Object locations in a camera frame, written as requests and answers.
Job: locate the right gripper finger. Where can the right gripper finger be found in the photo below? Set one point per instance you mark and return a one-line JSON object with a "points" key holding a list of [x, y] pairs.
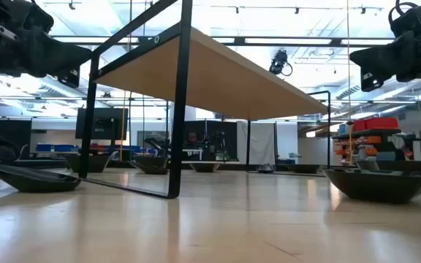
{"points": [[389, 47], [386, 65]]}

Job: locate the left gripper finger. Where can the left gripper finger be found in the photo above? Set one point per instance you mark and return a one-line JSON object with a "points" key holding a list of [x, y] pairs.
{"points": [[53, 46], [57, 65]]}

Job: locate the black wavy square plate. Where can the black wavy square plate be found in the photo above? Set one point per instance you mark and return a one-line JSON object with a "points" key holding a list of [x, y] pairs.
{"points": [[152, 160], [397, 166], [102, 163]]}

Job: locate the black pointed leaf plate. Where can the black pointed leaf plate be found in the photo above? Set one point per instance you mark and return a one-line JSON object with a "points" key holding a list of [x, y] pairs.
{"points": [[378, 186]]}

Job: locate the small black square plate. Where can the small black square plate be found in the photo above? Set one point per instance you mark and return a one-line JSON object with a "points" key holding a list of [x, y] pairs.
{"points": [[305, 169]]}

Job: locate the black overhead crossbeam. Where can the black overhead crossbeam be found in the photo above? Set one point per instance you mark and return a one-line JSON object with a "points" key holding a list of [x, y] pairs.
{"points": [[336, 41]]}

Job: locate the red storage bin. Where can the red storage bin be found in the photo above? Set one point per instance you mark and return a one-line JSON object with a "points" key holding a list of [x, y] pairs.
{"points": [[378, 123]]}

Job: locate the black partition panel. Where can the black partition panel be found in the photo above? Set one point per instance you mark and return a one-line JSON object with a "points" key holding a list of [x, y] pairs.
{"points": [[13, 131]]}

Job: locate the black monitor screen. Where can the black monitor screen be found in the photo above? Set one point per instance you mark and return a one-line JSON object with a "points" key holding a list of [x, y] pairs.
{"points": [[112, 124]]}

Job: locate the storage rack with bins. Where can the storage rack with bins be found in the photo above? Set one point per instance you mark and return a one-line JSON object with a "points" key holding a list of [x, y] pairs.
{"points": [[386, 146]]}

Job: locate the blue storage bins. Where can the blue storage bins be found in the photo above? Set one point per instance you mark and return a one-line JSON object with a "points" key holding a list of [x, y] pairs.
{"points": [[55, 148]]}

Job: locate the black teardrop plate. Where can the black teardrop plate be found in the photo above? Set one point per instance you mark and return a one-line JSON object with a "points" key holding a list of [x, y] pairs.
{"points": [[31, 182], [152, 170]]}

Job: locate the white hanging curtain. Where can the white hanging curtain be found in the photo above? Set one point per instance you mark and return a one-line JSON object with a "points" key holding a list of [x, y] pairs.
{"points": [[261, 142]]}

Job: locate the person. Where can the person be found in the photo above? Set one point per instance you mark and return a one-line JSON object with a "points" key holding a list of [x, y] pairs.
{"points": [[192, 139]]}

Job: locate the wooden shelf riser black legs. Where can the wooden shelf riser black legs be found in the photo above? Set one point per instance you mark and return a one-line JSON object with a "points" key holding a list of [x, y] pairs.
{"points": [[214, 80]]}

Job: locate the small grey domed object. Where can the small grey domed object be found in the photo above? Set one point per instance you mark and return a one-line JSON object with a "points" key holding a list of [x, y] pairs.
{"points": [[266, 168]]}

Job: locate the black backdrop board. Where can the black backdrop board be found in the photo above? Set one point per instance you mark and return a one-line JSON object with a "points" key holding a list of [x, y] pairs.
{"points": [[225, 131]]}

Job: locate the black oval leaf plate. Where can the black oval leaf plate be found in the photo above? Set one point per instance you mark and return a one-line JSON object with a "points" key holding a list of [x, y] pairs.
{"points": [[205, 167]]}

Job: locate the black ceiling camera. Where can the black ceiling camera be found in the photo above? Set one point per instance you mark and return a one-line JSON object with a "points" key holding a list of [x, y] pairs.
{"points": [[279, 63]]}

